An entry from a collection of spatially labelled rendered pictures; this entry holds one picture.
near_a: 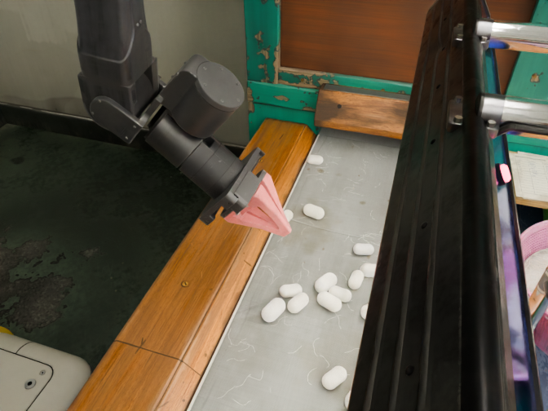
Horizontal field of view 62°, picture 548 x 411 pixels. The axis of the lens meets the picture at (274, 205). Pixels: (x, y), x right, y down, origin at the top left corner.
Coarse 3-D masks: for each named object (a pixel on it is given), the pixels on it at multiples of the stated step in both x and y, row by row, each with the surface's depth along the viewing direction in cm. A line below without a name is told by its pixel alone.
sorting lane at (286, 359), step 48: (336, 144) 94; (336, 192) 82; (384, 192) 82; (288, 240) 73; (336, 240) 73; (240, 336) 59; (288, 336) 59; (336, 336) 59; (240, 384) 54; (288, 384) 54
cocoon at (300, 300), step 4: (296, 296) 62; (300, 296) 62; (304, 296) 62; (292, 300) 61; (296, 300) 61; (300, 300) 61; (304, 300) 61; (308, 300) 62; (288, 304) 61; (292, 304) 61; (296, 304) 61; (300, 304) 61; (304, 304) 62; (288, 308) 61; (292, 308) 61; (296, 308) 61; (300, 308) 61; (292, 312) 61; (296, 312) 61
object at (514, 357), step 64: (448, 0) 54; (448, 64) 38; (448, 192) 24; (512, 192) 30; (384, 256) 26; (448, 256) 20; (512, 256) 24; (384, 320) 21; (448, 320) 17; (512, 320) 20; (384, 384) 18; (448, 384) 15; (512, 384) 16
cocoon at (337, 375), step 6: (336, 366) 54; (330, 372) 53; (336, 372) 53; (342, 372) 53; (324, 378) 53; (330, 378) 53; (336, 378) 53; (342, 378) 53; (324, 384) 53; (330, 384) 52; (336, 384) 53
